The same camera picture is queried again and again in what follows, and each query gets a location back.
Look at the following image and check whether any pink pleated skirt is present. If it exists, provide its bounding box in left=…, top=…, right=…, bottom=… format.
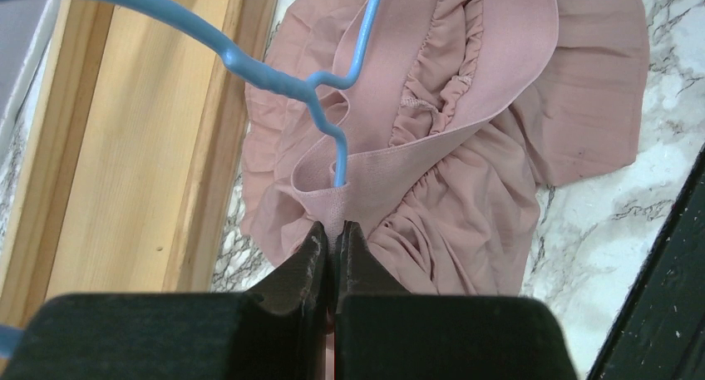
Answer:
left=240, top=0, right=649, bottom=295

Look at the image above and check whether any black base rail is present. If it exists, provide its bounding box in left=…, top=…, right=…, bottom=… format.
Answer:
left=588, top=152, right=704, bottom=380

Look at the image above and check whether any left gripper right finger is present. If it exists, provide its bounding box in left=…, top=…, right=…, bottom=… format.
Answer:
left=333, top=221, right=576, bottom=379

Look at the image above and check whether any blue wire hanger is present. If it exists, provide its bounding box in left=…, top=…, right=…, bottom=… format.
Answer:
left=2, top=0, right=381, bottom=187

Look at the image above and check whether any wooden clothes rack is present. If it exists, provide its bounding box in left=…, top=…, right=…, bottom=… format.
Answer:
left=1, top=0, right=247, bottom=327

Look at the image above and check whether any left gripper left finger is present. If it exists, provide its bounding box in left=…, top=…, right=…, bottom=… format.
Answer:
left=2, top=223, right=328, bottom=379

